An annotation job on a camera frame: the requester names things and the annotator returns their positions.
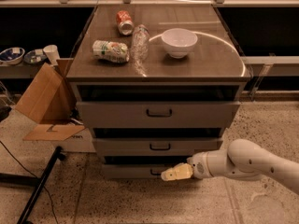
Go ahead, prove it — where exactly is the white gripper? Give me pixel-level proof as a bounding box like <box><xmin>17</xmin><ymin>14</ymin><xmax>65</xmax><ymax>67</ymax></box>
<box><xmin>161</xmin><ymin>153</ymin><xmax>212</xmax><ymax>181</ymax></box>

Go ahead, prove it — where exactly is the grey drawer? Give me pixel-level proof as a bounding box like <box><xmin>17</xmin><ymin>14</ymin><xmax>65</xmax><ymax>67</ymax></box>
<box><xmin>101</xmin><ymin>162</ymin><xmax>213</xmax><ymax>180</ymax></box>
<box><xmin>77</xmin><ymin>102</ymin><xmax>240</xmax><ymax>128</ymax></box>
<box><xmin>93</xmin><ymin>138</ymin><xmax>222</xmax><ymax>156</ymax></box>

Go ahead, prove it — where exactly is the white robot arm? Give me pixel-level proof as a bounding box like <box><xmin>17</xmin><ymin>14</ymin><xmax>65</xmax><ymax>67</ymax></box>
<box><xmin>161</xmin><ymin>139</ymin><xmax>299</xmax><ymax>194</ymax></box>

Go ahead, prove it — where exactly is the grey bottom drawer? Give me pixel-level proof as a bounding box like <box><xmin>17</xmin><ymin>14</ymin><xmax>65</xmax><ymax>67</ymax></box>
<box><xmin>101</xmin><ymin>162</ymin><xmax>213</xmax><ymax>180</ymax></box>

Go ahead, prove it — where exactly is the grey drawer cabinet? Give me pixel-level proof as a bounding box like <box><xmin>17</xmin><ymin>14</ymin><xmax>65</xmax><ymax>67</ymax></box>
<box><xmin>67</xmin><ymin>4</ymin><xmax>250</xmax><ymax>167</ymax></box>

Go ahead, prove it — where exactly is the grey top drawer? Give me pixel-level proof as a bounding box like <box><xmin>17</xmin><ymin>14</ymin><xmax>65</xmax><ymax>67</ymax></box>
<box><xmin>77</xmin><ymin>102</ymin><xmax>240</xmax><ymax>128</ymax></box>

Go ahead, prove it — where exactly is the open cardboard box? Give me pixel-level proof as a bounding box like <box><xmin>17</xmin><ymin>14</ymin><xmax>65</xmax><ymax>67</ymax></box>
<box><xmin>15</xmin><ymin>59</ymin><xmax>85</xmax><ymax>141</ymax></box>

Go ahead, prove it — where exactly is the clear plastic bottle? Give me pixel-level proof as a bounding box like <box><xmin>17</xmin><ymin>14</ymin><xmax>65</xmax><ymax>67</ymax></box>
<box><xmin>131</xmin><ymin>24</ymin><xmax>150</xmax><ymax>62</ymax></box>

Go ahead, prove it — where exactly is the crushed green white can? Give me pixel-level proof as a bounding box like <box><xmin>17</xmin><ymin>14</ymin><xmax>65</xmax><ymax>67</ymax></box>
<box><xmin>93</xmin><ymin>40</ymin><xmax>130</xmax><ymax>63</ymax></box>

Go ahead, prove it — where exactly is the black stand leg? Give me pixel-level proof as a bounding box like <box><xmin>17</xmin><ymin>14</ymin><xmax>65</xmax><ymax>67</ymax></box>
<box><xmin>0</xmin><ymin>147</ymin><xmax>65</xmax><ymax>224</ymax></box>

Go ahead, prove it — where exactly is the red soda can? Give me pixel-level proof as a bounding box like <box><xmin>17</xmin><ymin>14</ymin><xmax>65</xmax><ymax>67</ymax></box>
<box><xmin>116</xmin><ymin>10</ymin><xmax>134</xmax><ymax>35</ymax></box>

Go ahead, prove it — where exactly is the white paper cup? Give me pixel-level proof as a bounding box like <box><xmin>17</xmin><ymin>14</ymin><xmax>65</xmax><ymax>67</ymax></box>
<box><xmin>43</xmin><ymin>45</ymin><xmax>60</xmax><ymax>64</ymax></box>

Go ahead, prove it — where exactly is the blue bowl with card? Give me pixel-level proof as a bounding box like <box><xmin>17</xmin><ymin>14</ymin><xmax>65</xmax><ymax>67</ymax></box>
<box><xmin>23</xmin><ymin>49</ymin><xmax>47</xmax><ymax>65</ymax></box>

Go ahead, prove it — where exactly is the blue white bowl left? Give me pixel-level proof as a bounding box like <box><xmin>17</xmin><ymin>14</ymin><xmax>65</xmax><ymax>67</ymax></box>
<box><xmin>0</xmin><ymin>47</ymin><xmax>25</xmax><ymax>65</ymax></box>

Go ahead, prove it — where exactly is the black cable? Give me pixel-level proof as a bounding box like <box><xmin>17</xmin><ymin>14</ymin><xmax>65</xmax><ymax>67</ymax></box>
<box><xmin>0</xmin><ymin>139</ymin><xmax>60</xmax><ymax>224</ymax></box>

